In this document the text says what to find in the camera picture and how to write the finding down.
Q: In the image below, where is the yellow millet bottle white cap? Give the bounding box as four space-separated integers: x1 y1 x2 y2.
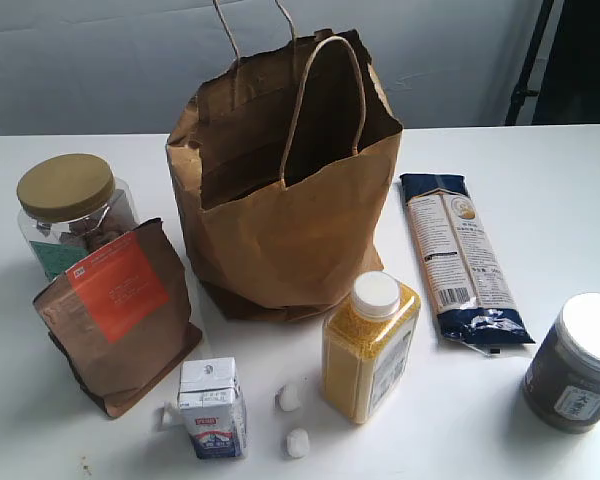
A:
322 271 421 424

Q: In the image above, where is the brown paper shopping bag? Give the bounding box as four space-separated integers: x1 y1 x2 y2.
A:
166 29 403 322

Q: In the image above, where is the upper white wrapped candy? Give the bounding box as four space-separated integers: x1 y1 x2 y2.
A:
277 383 302 412

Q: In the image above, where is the white wrapped candy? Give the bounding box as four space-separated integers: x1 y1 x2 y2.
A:
277 383 302 412
285 428 310 459

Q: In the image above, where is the blue noodle packet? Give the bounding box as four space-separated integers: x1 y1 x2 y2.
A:
400 173 534 355

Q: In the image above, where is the small white milk carton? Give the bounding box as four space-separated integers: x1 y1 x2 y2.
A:
160 357 247 460

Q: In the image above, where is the brown pouch orange label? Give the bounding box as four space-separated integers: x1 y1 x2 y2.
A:
33 218 203 419

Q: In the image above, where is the lower white wrapped candy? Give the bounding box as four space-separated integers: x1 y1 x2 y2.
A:
285 428 310 459

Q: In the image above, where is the clear jar gold lid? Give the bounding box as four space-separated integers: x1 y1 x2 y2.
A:
16 153 139 281

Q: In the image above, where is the black tripod stand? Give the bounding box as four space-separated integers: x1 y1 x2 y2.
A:
504 1 564 126

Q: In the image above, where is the dark jar white lid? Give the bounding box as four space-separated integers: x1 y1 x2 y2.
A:
522 293 600 434

